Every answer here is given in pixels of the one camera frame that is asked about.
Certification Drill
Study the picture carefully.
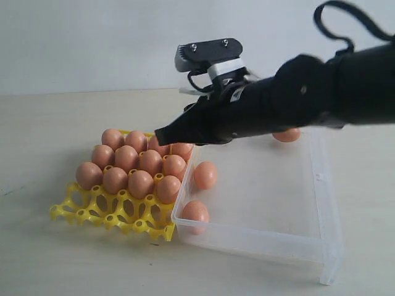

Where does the clear plastic bin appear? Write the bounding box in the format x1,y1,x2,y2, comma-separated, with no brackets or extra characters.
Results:
171,128,343,285

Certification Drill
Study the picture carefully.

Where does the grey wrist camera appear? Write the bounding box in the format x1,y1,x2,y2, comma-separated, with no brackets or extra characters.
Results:
175,38,243,73

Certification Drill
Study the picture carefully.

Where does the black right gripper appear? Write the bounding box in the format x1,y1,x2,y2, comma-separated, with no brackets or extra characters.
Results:
154,77,296,146

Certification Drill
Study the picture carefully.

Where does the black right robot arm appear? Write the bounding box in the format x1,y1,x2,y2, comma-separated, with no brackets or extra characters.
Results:
155,44,394,146

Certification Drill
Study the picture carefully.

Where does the yellow plastic egg tray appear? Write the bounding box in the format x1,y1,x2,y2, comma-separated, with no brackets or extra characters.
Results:
49,129,195,242

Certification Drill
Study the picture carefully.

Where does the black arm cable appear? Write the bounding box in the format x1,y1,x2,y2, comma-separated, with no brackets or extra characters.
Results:
186,0,395,93

